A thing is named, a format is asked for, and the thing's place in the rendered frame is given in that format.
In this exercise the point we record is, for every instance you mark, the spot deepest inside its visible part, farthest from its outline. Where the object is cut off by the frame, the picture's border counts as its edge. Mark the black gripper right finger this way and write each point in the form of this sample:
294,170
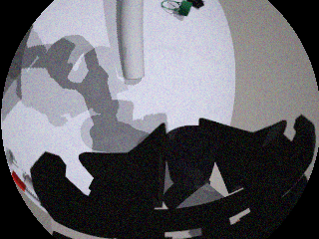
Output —
238,150

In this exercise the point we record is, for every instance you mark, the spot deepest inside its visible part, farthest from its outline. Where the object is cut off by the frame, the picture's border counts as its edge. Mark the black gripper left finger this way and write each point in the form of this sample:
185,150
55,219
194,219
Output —
145,164

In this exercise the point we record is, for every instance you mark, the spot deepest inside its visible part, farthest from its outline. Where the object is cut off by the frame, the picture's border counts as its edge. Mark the long grey tube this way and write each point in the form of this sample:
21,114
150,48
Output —
132,42

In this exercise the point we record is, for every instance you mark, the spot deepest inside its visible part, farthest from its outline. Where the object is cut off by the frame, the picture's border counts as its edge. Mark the grey cylindrical post with cap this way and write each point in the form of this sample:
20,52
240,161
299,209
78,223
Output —
202,195

